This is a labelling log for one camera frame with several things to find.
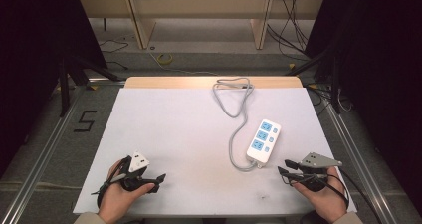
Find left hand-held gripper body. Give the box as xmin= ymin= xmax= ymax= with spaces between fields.
xmin=116 ymin=150 xmax=161 ymax=194

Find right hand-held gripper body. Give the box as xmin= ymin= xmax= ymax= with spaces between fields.
xmin=297 ymin=151 xmax=343 ymax=193

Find white power strip blue sockets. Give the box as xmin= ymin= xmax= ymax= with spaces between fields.
xmin=246 ymin=118 xmax=282 ymax=169

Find person's right hand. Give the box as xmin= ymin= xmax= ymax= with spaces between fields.
xmin=293 ymin=166 xmax=348 ymax=224

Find person's left hand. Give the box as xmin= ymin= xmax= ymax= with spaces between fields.
xmin=97 ymin=159 xmax=155 ymax=224

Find white table mat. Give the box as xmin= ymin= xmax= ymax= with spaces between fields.
xmin=72 ymin=87 xmax=358 ymax=216

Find black tripod stand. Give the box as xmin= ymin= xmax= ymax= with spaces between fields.
xmin=57 ymin=54 xmax=122 ymax=118
xmin=284 ymin=46 xmax=343 ymax=114

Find wooden table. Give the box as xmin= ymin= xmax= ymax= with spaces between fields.
xmin=123 ymin=76 xmax=304 ymax=90

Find black curtain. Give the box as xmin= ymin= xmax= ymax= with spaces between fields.
xmin=304 ymin=0 xmax=422 ymax=216
xmin=0 ymin=0 xmax=108 ymax=180

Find light wooden bench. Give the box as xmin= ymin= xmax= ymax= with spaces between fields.
xmin=77 ymin=0 xmax=326 ymax=51

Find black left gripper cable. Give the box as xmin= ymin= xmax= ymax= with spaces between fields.
xmin=91 ymin=155 xmax=132 ymax=209

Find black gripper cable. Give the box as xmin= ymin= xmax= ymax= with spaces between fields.
xmin=91 ymin=155 xmax=132 ymax=209
xmin=326 ymin=166 xmax=383 ymax=224

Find aluminium floor rail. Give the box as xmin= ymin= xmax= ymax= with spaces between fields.
xmin=0 ymin=78 xmax=127 ymax=224
xmin=325 ymin=98 xmax=400 ymax=224

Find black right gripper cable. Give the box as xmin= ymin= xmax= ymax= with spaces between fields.
xmin=326 ymin=166 xmax=383 ymax=224

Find grey power strip cable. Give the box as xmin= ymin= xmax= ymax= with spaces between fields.
xmin=212 ymin=77 xmax=259 ymax=172

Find pale thin floor cable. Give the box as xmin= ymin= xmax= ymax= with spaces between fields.
xmin=148 ymin=50 xmax=219 ymax=77

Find yellow coiled cable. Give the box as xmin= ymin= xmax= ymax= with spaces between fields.
xmin=155 ymin=52 xmax=174 ymax=66

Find thin black floor cable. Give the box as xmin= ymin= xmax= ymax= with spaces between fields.
xmin=99 ymin=38 xmax=130 ymax=71

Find bundle of black floor cables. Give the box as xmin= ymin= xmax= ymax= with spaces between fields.
xmin=266 ymin=0 xmax=320 ymax=58

